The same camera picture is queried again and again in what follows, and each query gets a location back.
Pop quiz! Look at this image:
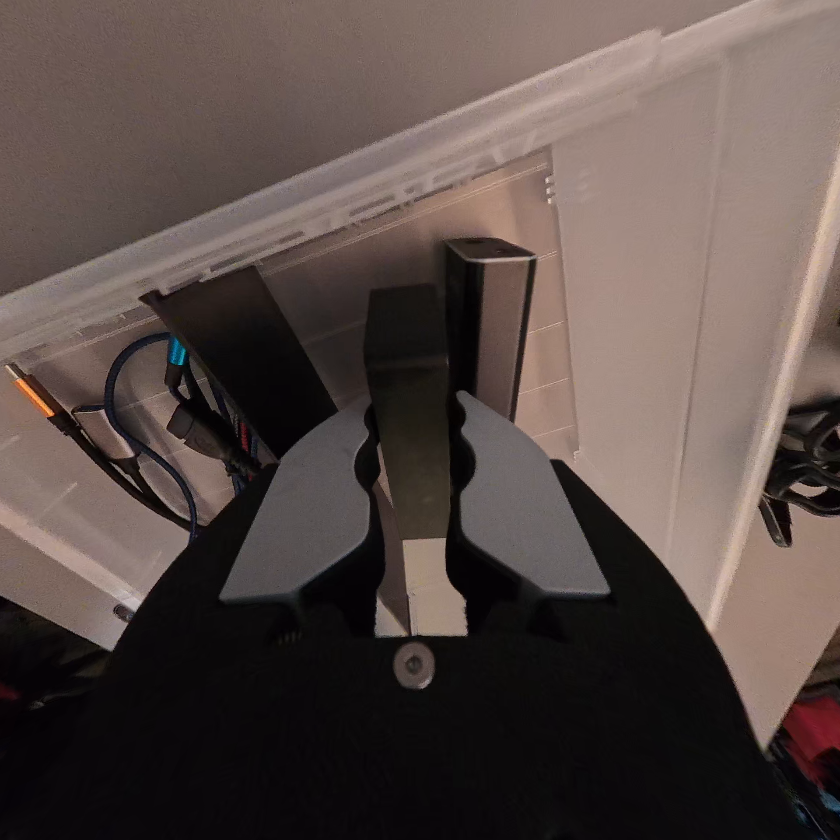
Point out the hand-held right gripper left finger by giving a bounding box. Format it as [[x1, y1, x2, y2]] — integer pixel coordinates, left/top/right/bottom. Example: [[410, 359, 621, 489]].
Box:
[[218, 394, 385, 636]]

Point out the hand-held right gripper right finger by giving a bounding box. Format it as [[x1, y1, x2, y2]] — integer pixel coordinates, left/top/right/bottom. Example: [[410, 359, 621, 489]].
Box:
[[448, 390, 611, 636]]

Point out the black USB hub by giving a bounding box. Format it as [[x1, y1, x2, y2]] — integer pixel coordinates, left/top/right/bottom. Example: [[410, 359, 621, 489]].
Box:
[[443, 238, 538, 422], [363, 284, 452, 540], [140, 266, 340, 463]]

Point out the blue braided USB cable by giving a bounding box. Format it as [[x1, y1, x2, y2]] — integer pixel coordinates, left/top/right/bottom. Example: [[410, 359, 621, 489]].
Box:
[[104, 331, 263, 542]]

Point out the silver-plug black USB cable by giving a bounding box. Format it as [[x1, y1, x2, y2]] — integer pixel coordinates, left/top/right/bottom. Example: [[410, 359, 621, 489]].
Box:
[[71, 403, 198, 526]]

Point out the clear plastic bin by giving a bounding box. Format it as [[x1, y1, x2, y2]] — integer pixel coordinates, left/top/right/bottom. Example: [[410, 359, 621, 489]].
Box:
[[0, 0, 840, 749]]

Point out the orange-plug USB cable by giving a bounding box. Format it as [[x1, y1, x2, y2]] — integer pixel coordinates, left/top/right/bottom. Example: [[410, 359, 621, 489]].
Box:
[[5, 362, 191, 526]]

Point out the red bag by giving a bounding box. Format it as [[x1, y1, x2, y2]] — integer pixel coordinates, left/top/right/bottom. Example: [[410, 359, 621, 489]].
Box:
[[781, 696, 840, 782]]

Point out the coiled black adapter cable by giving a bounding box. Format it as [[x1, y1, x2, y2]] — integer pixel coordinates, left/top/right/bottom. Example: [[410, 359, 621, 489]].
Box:
[[758, 394, 840, 549]]

